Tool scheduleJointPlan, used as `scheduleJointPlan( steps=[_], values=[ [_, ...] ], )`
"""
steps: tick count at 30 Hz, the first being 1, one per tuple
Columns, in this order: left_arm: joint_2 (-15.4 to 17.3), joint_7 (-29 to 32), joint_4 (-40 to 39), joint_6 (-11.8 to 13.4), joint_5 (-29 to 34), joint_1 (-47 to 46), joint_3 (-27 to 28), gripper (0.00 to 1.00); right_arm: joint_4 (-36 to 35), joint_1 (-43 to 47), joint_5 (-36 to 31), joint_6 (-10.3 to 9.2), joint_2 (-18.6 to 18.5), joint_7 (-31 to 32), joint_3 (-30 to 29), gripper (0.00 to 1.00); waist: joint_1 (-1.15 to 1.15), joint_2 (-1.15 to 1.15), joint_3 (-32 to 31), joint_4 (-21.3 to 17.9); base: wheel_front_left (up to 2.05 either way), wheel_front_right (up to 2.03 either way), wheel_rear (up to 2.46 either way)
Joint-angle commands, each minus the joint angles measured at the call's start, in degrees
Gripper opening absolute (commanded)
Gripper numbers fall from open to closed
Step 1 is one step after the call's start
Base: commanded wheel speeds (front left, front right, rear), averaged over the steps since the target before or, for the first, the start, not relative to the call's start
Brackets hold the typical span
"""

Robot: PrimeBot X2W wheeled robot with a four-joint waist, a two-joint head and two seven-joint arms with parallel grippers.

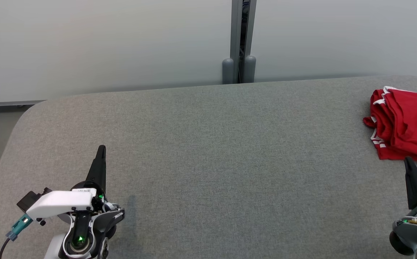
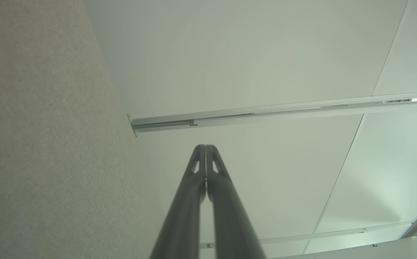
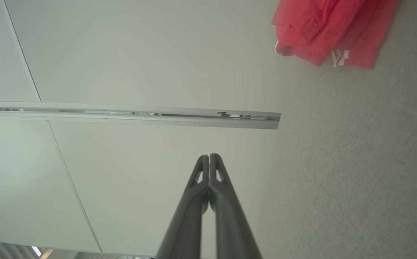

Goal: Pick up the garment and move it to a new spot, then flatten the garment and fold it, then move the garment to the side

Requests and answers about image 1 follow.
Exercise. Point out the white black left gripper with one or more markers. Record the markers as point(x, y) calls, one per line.
point(60, 203)

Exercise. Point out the red jersey with number print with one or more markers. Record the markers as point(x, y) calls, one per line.
point(391, 153)

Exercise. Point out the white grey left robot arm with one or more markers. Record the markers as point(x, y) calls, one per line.
point(86, 233)

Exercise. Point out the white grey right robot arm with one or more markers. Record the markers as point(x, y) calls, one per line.
point(413, 237)

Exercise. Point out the grey fabric sofa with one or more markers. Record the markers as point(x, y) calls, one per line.
point(230, 144)

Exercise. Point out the grey wall baseboard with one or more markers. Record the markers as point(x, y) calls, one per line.
point(14, 103)

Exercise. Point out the grey cylinder post foot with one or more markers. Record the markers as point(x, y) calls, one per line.
point(250, 70)
point(227, 72)

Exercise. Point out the grey partition post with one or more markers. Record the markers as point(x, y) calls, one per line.
point(236, 32)

